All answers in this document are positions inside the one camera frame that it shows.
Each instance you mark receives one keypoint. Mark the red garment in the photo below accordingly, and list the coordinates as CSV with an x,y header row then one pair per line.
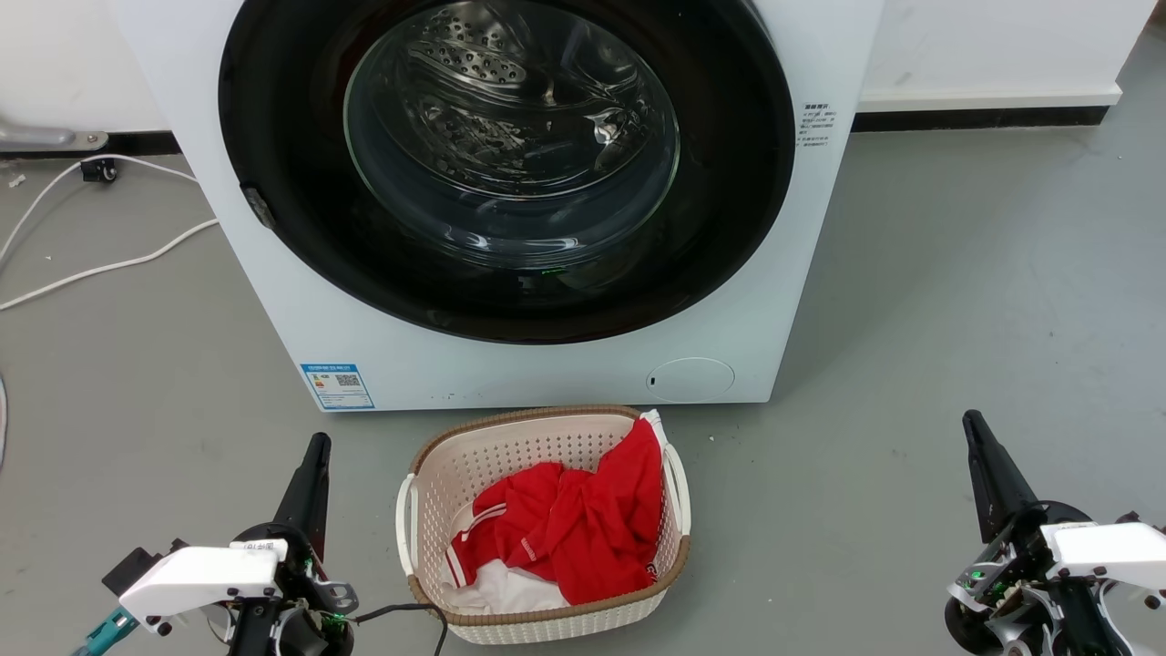
x,y
592,528

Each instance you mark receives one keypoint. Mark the beige plastic laundry basket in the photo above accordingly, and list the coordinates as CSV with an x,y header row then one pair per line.
x,y
510,446

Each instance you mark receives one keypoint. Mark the blue energy label sticker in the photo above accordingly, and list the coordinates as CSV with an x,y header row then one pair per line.
x,y
337,386

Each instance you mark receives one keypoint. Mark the stainless steel washer drum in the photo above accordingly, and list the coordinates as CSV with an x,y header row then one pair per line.
x,y
492,91

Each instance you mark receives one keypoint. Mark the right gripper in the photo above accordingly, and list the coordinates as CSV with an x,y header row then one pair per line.
x,y
1020,565

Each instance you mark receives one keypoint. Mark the round white filter cover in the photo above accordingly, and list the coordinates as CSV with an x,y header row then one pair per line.
x,y
690,379

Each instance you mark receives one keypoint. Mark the white panel partition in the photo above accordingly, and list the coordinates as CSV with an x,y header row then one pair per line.
x,y
1002,46

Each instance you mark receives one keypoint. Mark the black baseboard strip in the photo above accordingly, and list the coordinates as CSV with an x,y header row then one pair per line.
x,y
979,118
141,143

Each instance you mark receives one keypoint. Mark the white washing machine body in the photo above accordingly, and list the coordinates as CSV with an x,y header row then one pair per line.
x,y
547,374

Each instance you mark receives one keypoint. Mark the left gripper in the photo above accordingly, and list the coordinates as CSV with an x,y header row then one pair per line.
x,y
301,629

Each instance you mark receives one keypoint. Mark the grey metal floor bracket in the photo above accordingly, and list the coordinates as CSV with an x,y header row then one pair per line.
x,y
36,137

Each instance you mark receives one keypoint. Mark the white garment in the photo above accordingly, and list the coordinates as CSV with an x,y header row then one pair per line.
x,y
510,590

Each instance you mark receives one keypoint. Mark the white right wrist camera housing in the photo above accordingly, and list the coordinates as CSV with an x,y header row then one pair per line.
x,y
1111,547

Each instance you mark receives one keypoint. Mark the black round washer door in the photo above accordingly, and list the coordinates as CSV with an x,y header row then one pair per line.
x,y
273,109

